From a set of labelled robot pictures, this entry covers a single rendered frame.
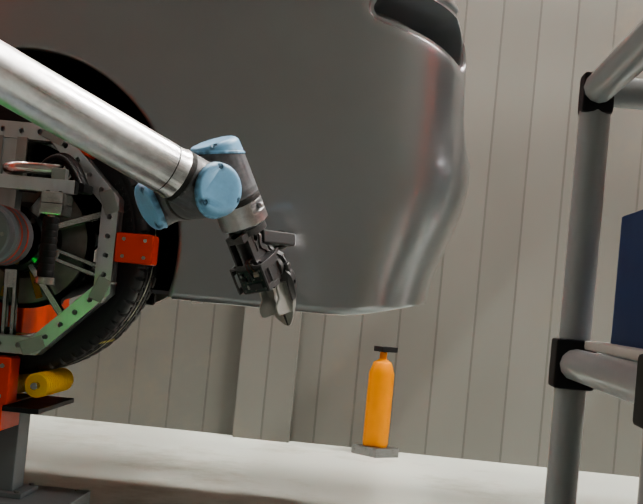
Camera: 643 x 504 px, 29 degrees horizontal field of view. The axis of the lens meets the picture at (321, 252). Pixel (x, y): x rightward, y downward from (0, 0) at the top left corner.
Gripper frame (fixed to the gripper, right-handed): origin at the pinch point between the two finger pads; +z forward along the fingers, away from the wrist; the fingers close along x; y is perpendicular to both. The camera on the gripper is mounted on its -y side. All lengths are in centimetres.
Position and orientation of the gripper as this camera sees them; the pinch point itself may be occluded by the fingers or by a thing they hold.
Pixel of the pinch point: (288, 316)
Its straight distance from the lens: 237.5
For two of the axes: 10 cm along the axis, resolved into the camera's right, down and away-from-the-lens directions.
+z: 3.3, 9.0, 2.9
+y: -4.3, 4.1, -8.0
